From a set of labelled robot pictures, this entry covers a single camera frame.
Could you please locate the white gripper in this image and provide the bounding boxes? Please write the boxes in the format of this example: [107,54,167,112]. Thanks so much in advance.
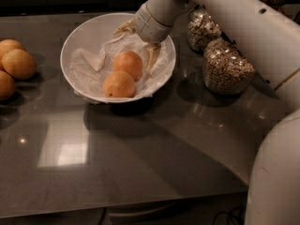
[113,4,171,72]

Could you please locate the orange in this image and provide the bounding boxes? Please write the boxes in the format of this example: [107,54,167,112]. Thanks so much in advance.
[2,49,37,80]
[0,71,15,100]
[0,39,24,70]
[102,71,135,98]
[112,51,143,81]

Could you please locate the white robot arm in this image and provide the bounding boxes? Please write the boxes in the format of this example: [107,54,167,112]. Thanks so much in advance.
[115,0,300,225]

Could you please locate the white round bowl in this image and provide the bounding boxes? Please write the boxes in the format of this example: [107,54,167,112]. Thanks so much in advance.
[59,12,177,105]

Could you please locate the orange at bowl front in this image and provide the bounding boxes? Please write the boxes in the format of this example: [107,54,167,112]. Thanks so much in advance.
[102,71,135,98]

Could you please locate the white paper liner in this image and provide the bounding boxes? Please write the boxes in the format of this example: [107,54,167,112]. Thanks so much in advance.
[61,33,176,103]

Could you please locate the left rear cereal jar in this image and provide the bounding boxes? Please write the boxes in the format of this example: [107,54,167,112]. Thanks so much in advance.
[187,7,221,53]

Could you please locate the large front cereal jar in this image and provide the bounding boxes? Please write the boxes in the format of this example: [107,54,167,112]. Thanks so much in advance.
[202,37,257,96]

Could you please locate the orange on table top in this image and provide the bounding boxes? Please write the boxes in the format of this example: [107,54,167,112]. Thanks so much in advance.
[0,39,24,70]

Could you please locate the orange on table bottom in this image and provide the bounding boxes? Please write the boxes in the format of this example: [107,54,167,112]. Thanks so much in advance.
[0,71,15,100]

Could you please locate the black cables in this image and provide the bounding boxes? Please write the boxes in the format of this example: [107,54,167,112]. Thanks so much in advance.
[212,206,247,225]

